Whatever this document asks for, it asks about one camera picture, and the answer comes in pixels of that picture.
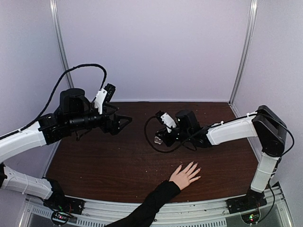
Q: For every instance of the left aluminium frame post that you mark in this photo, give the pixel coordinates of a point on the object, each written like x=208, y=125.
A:
x=58, y=34

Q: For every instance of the right round circuit board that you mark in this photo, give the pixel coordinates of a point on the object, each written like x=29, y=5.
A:
x=250, y=218

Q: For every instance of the round circuit board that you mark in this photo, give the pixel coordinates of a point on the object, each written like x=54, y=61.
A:
x=250, y=218
x=60, y=218

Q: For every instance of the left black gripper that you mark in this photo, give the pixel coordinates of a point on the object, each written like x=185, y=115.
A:
x=113, y=128

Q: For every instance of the person's bare hand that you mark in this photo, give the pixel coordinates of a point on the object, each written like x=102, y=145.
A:
x=182, y=178

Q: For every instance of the aluminium frame post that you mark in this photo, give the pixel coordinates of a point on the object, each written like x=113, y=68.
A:
x=245, y=51
x=58, y=34

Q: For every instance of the aluminium front rail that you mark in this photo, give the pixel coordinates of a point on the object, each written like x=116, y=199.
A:
x=270, y=210

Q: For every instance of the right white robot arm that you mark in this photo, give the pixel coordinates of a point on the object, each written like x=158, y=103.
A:
x=263, y=124

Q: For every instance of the right aluminium frame post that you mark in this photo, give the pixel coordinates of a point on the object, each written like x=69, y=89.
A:
x=245, y=51

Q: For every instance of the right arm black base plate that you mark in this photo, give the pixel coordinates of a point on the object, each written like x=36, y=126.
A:
x=244, y=203

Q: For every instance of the black sleeved forearm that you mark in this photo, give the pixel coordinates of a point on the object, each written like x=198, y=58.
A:
x=144, y=215

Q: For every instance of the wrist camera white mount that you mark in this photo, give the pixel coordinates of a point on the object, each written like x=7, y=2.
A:
x=167, y=120
x=99, y=100

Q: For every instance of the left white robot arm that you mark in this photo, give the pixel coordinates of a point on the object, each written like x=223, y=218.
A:
x=74, y=113

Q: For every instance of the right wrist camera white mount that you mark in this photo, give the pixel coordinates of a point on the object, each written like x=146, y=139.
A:
x=167, y=120

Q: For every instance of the glitter nail polish bottle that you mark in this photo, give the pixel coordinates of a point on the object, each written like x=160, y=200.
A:
x=158, y=140

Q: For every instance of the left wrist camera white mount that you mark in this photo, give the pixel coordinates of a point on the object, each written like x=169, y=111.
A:
x=99, y=100

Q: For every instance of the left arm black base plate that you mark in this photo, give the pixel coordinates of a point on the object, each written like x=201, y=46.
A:
x=68, y=205

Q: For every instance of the left round circuit board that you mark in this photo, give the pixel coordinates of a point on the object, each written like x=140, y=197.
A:
x=60, y=218

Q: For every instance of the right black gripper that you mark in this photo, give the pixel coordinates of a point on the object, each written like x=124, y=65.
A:
x=165, y=138

